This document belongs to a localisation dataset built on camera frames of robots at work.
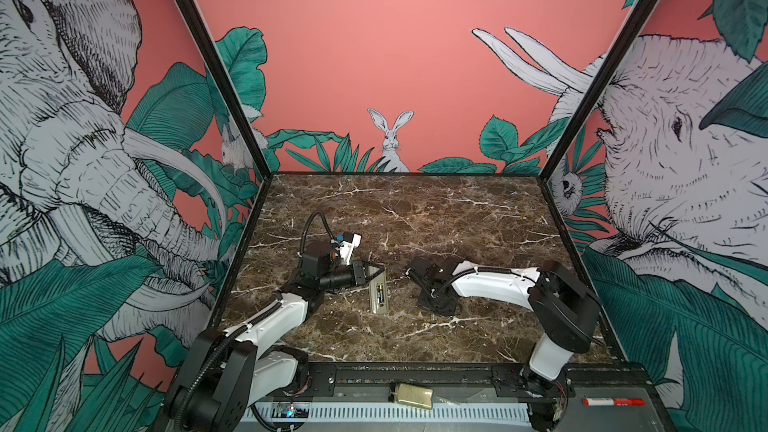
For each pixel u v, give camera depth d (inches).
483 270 22.5
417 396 27.1
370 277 30.0
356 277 28.2
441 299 28.7
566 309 18.0
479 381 29.6
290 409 27.6
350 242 30.5
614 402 27.8
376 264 30.7
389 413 27.6
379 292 30.6
